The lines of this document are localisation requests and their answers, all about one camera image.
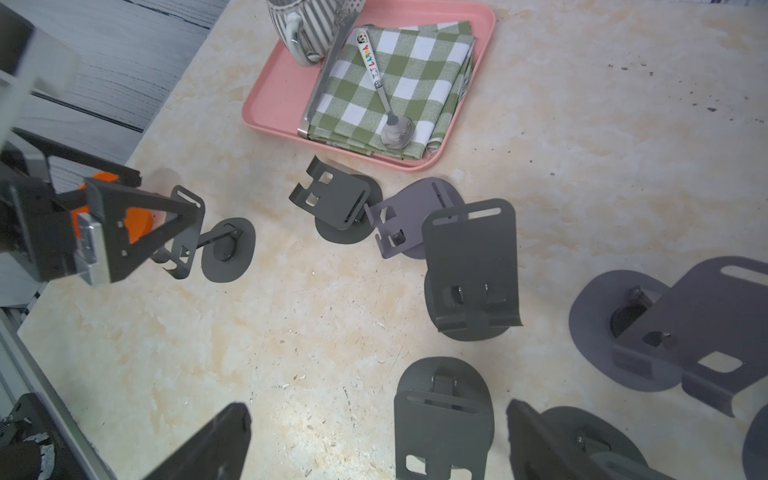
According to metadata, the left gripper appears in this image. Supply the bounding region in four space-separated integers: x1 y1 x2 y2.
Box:
1 128 198 284

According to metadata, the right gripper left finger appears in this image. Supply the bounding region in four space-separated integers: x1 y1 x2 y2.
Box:
145 403 252 480

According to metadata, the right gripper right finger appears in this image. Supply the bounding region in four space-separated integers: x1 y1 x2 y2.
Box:
506 399 600 479

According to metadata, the dark green phone stand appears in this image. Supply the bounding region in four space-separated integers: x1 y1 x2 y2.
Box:
394 357 495 479
289 156 383 245
422 198 523 342
542 406 671 480
151 185 256 283

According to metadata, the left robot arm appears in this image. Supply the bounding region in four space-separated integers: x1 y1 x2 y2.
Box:
1 128 202 285

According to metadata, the orange plastic bowl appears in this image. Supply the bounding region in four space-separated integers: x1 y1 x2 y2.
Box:
70 206 153 244

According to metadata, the pink tray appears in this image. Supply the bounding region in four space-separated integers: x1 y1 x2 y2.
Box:
242 1 496 172

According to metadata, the green checkered cloth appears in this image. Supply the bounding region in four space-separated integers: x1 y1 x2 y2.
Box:
308 20 476 161

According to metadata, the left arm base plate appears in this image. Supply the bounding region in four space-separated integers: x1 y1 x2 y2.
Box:
1 393 86 479

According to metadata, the aluminium front rail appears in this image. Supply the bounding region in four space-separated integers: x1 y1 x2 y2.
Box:
1 314 115 479

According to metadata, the white handled spoon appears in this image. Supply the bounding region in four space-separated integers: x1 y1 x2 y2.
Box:
355 27 415 150

